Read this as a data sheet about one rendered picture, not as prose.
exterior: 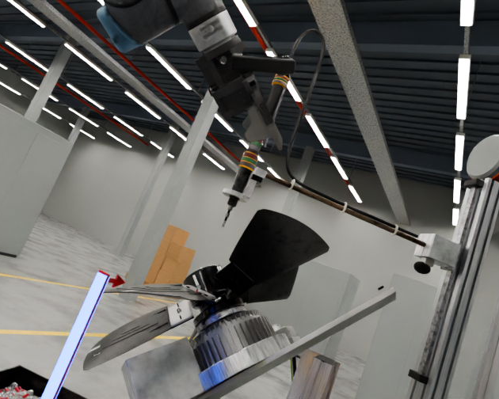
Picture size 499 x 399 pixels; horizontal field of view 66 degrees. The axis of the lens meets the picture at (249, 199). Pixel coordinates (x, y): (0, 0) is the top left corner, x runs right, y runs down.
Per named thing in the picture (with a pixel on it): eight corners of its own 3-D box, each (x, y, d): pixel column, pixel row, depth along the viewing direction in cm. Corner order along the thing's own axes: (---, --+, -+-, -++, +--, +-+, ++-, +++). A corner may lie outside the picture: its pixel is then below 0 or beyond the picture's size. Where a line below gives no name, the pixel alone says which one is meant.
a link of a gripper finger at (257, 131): (257, 161, 72) (236, 117, 72) (286, 147, 71) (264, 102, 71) (257, 161, 69) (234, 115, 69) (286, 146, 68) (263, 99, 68)
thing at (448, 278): (416, 378, 111) (472, 184, 122) (427, 385, 106) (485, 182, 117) (407, 374, 111) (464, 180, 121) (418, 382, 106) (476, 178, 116)
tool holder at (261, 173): (249, 206, 106) (262, 174, 108) (256, 204, 99) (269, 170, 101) (220, 193, 105) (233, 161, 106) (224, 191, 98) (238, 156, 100)
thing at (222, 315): (212, 335, 110) (210, 328, 111) (253, 311, 108) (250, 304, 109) (189, 336, 97) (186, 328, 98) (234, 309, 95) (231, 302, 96)
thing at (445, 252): (440, 269, 117) (447, 243, 119) (457, 271, 111) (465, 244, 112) (412, 257, 116) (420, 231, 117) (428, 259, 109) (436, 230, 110)
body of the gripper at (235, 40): (226, 115, 76) (196, 57, 72) (265, 94, 75) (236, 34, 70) (227, 123, 69) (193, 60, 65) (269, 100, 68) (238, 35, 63)
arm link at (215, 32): (226, 10, 69) (226, 8, 61) (238, 35, 70) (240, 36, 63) (189, 31, 70) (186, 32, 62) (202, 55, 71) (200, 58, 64)
